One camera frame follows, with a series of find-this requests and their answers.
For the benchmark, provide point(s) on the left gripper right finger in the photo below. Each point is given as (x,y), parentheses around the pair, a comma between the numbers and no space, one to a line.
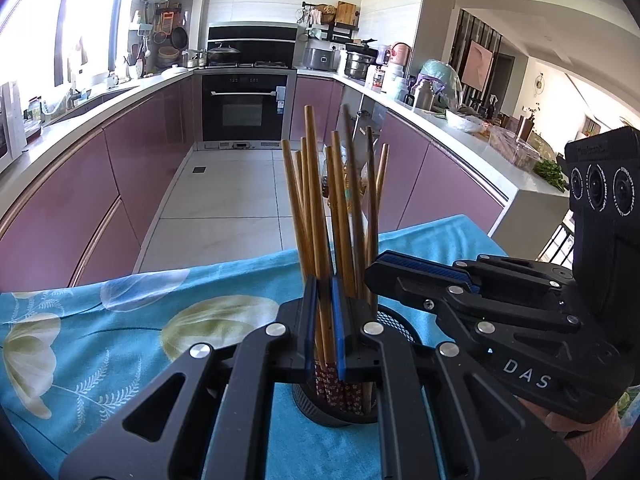
(440,414)

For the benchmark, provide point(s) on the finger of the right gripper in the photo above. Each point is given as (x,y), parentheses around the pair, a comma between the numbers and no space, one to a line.
(425,264)
(412,288)

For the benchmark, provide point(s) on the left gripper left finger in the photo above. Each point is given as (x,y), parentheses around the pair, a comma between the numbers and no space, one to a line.
(207,416)

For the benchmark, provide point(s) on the dark wooden chopstick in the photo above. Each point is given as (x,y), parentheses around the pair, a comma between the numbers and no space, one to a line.
(322,265)
(357,227)

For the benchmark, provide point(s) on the right hand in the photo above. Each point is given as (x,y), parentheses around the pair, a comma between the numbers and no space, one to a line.
(596,443)

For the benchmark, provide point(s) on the black mesh pen holder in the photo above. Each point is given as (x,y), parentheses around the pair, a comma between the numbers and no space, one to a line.
(328,402)

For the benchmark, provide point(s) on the blue floral tablecloth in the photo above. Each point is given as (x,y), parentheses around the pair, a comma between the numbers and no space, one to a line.
(72,357)

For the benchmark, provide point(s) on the green mesh food cover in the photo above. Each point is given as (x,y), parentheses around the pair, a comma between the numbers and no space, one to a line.
(446,83)

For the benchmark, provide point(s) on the steel stock pot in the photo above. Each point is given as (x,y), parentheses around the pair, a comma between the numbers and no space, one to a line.
(358,60)

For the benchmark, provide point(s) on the pink kettle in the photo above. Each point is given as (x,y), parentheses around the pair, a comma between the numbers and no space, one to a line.
(400,54)

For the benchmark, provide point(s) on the black built-in oven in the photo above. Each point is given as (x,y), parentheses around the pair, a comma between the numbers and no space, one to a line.
(246,106)

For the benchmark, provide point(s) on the black range hood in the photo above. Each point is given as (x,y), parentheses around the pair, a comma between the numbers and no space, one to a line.
(261,43)

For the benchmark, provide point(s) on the black wok with lid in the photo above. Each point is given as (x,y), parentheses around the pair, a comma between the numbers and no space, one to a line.
(218,55)

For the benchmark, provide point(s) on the white microwave oven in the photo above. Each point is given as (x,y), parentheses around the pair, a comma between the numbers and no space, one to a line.
(13,137)

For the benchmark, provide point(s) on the black tracking camera box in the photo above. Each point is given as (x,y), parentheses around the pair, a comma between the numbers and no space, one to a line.
(603,175)

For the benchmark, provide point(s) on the pink wall picture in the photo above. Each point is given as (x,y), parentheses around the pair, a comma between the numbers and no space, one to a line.
(477,66)

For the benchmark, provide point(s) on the black wall rack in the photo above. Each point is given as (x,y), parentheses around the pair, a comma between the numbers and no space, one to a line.
(336,23)

